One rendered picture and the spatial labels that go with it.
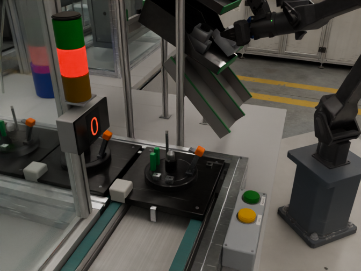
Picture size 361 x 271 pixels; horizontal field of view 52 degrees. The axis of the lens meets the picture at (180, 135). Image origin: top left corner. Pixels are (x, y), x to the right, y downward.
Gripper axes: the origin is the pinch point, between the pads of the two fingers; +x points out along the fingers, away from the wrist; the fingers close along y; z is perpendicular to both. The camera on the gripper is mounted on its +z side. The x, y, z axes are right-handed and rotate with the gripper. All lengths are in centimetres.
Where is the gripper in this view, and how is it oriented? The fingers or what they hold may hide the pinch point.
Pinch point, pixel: (235, 31)
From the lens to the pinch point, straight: 107.5
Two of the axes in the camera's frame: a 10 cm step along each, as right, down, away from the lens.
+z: -2.1, -9.3, -3.1
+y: -5.3, 3.8, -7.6
